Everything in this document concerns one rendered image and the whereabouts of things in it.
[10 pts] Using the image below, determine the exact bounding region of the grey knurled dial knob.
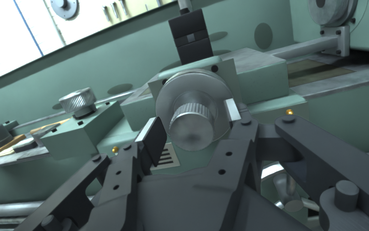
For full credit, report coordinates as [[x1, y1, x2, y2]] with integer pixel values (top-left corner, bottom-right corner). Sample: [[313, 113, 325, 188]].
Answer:
[[169, 102, 216, 152]]

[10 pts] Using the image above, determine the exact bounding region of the wooden handled tool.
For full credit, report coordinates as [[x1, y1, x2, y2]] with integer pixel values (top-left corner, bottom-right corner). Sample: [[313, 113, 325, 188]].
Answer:
[[0, 133, 27, 153], [29, 117, 72, 136]]

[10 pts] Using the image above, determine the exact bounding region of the grey knurled clamp knob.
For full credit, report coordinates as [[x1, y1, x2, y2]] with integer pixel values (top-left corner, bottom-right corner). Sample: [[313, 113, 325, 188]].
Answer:
[[58, 87, 98, 119]]

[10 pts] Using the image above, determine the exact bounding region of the green clamp block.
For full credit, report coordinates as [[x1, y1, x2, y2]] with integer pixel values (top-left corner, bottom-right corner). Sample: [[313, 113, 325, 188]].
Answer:
[[40, 101, 125, 161]]

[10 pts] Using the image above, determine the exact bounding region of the grey round wall disc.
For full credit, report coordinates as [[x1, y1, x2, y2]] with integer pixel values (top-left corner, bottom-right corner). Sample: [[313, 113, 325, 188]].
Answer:
[[50, 0, 79, 20]]

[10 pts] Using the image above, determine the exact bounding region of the green cross slide block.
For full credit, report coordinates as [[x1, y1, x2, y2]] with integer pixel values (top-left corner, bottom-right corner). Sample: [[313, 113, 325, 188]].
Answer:
[[120, 47, 289, 133]]

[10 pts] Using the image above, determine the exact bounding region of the grey feed rod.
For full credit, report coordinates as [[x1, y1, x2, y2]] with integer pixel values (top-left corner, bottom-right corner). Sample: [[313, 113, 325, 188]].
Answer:
[[0, 200, 44, 217]]

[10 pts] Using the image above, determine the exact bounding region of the grey striped nameplate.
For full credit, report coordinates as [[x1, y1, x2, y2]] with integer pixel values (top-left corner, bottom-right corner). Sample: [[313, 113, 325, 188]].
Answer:
[[151, 143, 181, 171]]

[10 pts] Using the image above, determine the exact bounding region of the grey cross-slide dial disc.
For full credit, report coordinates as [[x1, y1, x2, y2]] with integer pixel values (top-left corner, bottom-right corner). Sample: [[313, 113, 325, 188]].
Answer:
[[155, 68, 235, 152]]

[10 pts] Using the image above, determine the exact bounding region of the grey bolted bracket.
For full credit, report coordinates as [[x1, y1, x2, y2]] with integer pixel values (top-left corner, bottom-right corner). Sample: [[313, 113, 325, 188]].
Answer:
[[319, 25, 351, 57]]

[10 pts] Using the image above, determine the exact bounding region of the green lathe body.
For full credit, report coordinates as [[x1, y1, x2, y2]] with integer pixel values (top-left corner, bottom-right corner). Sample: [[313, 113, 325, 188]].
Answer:
[[0, 0, 369, 231]]

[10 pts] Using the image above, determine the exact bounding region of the grey handwheel with handle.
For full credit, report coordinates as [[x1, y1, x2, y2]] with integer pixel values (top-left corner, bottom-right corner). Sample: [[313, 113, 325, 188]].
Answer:
[[261, 161, 321, 215]]

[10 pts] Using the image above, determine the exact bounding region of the grey tool post rod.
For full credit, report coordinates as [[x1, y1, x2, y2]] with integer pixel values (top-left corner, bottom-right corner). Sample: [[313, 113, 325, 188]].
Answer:
[[177, 0, 193, 15]]

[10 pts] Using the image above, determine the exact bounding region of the black tool post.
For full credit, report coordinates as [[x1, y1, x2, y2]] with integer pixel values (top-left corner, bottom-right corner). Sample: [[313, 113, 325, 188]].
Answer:
[[168, 8, 214, 66]]

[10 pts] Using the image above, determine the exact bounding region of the cream tool board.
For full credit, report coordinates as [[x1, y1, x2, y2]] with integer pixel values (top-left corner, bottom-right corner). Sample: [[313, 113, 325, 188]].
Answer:
[[43, 0, 179, 47]]

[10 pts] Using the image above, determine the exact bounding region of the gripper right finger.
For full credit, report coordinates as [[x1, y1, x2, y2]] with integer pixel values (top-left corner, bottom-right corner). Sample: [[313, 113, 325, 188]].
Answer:
[[207, 98, 369, 231]]

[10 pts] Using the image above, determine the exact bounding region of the grey round pulley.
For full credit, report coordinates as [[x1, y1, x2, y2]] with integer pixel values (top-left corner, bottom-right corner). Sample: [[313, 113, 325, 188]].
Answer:
[[307, 0, 358, 29]]

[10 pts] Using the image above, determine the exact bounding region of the grey round bar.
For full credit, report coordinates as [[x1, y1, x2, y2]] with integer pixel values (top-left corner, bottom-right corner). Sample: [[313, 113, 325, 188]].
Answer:
[[267, 35, 339, 59]]

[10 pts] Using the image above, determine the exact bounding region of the grey flat tray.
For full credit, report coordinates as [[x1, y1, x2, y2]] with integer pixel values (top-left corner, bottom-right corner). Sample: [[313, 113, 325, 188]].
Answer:
[[0, 127, 58, 168]]

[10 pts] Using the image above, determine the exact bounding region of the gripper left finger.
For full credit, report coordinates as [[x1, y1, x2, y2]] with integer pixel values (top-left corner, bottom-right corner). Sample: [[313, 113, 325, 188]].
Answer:
[[13, 116, 168, 231]]

